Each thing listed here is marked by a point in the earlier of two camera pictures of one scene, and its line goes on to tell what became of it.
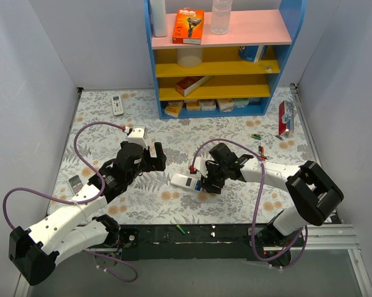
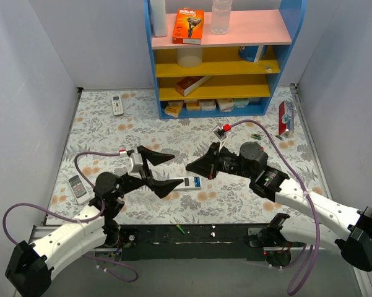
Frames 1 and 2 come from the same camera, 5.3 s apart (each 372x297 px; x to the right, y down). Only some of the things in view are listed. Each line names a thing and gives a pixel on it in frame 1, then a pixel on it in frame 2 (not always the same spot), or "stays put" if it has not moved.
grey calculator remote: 75,183 stays put
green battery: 181,229 stays put
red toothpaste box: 286,117 stays put
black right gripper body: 212,177 -> 213,162
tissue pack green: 241,103 stays put
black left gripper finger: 160,154 -> 161,188
